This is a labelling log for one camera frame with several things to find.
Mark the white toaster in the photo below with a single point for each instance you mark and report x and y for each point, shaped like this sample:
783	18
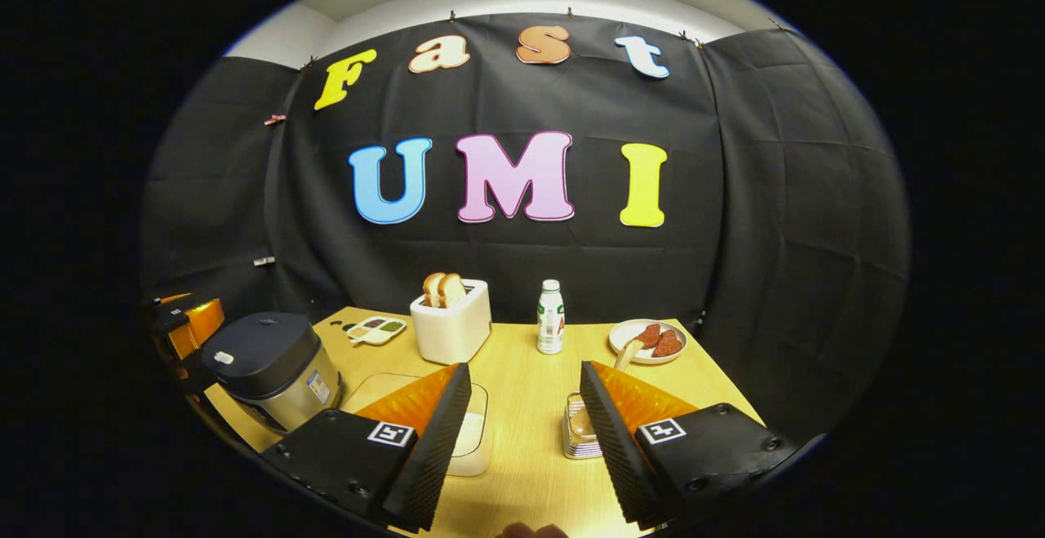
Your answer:
449	334

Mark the white milk bottle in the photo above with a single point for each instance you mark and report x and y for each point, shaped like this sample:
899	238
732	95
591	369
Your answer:
550	322

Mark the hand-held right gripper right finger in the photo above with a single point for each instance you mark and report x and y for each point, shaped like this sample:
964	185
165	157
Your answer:
612	448

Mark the copper cloth clip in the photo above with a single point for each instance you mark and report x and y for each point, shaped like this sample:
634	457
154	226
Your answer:
275	120

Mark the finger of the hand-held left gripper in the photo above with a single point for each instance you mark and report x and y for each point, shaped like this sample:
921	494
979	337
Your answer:
202	326
170	317

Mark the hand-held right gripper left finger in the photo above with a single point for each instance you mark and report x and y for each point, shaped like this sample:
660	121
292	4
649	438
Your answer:
437	456

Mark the black backdrop cloth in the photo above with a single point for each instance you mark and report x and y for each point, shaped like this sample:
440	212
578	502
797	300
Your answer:
775	195

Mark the wooden spoon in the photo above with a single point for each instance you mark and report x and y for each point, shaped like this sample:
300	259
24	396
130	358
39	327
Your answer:
629	354

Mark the white round plate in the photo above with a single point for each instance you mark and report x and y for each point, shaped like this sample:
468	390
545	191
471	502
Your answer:
624	330

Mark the uncooked white rice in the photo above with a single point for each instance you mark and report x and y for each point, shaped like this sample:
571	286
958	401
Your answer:
469	436

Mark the white divided grain dish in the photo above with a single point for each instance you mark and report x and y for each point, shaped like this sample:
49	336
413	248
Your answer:
375	330

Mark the red meat piece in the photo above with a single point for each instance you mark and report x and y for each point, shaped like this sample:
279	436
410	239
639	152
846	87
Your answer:
649	336
668	344

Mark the black rice cooker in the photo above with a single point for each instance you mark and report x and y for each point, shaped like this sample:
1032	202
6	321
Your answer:
261	358

